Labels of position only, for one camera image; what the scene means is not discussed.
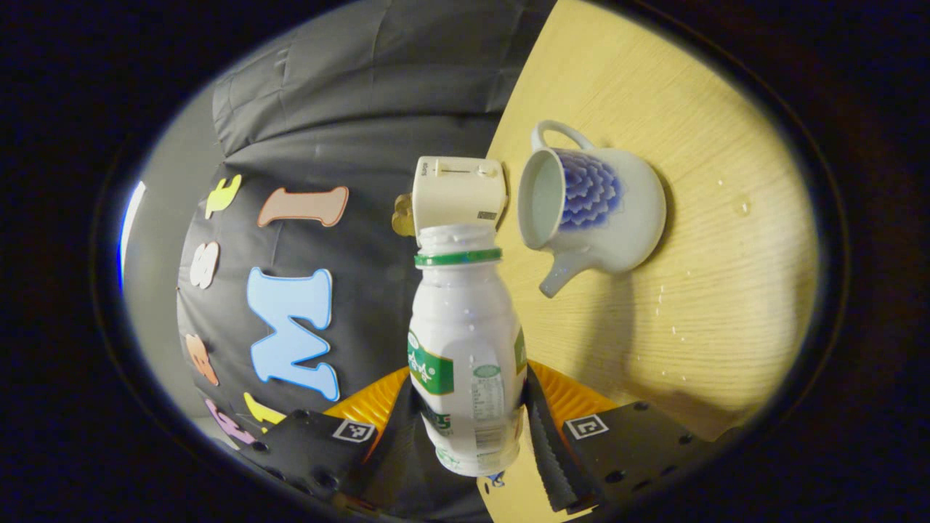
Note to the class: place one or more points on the black backdrop cloth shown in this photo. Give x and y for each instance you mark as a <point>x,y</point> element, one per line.
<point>363,109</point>

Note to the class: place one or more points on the white toaster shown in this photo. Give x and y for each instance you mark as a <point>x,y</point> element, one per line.
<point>454,192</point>

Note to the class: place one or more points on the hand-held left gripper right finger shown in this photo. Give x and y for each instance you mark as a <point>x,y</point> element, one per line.
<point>546,454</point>

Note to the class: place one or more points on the white plastic water bottle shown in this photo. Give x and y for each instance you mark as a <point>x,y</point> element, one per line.
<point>465,327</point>

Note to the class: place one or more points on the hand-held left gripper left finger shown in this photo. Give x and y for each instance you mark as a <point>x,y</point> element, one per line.
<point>396,454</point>

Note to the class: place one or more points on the white blue-patterned teacup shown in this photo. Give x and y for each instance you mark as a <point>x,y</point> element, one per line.
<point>628,211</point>

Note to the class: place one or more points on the toasted bread slice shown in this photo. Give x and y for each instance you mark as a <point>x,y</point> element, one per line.
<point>402,218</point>

